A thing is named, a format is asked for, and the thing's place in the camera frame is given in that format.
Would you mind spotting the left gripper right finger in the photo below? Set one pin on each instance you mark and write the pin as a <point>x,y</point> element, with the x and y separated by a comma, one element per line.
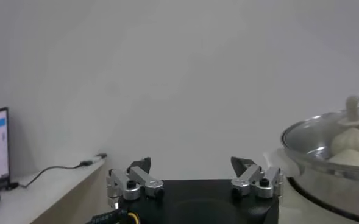
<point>252,179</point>

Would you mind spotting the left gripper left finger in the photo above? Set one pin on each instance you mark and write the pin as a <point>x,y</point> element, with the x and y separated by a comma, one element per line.
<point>142,179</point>

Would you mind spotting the round glass pot lid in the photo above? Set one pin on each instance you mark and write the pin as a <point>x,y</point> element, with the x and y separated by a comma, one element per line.
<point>307,137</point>

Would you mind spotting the white steamed baozi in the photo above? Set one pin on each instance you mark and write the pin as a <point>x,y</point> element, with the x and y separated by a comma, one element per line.
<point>350,159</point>
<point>353,140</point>

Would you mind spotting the white and black dongle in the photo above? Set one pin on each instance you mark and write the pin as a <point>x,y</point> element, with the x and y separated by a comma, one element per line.
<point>99,156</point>

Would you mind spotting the white rounded-corner desk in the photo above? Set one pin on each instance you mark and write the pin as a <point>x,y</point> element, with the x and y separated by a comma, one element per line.
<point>45,194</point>

